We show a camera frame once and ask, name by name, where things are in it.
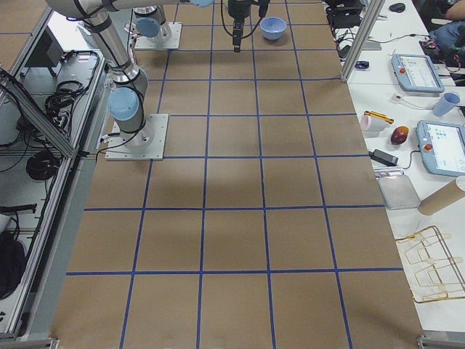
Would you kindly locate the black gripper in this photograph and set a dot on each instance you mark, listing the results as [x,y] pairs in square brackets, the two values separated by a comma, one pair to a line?
[237,11]

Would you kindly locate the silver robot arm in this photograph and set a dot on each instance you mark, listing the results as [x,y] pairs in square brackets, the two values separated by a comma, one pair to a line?
[157,14]
[125,103]

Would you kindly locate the blue bowl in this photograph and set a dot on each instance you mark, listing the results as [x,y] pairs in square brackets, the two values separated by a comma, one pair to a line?
[273,28]

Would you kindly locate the far teach pendant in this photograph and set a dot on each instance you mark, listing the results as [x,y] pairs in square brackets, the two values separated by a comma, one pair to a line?
[416,73]

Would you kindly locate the teach pendant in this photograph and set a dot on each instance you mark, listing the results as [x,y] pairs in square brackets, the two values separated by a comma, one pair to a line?
[442,147]
[416,73]

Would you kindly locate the black power adapter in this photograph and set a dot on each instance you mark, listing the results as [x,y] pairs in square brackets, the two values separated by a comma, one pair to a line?
[383,158]

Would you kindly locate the red mango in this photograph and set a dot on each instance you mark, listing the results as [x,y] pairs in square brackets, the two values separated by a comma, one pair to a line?
[399,135]

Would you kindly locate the blue plastic cup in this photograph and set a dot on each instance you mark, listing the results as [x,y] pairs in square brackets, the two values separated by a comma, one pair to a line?
[446,103]

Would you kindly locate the metal tray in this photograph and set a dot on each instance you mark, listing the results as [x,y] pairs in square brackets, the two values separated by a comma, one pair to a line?
[396,188]

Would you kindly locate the near teach pendant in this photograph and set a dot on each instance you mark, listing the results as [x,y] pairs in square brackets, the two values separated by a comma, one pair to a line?
[442,147]

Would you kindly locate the cardboard tube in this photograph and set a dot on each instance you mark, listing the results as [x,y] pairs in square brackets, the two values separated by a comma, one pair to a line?
[443,197]

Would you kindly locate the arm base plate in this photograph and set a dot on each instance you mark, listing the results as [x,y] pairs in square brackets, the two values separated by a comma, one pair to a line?
[149,143]
[153,36]

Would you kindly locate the aluminium frame post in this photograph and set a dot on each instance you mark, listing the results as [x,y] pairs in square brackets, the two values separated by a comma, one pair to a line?
[367,23]

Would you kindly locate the gold wire rack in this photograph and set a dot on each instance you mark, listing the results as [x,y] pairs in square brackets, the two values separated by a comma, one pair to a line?
[433,272]

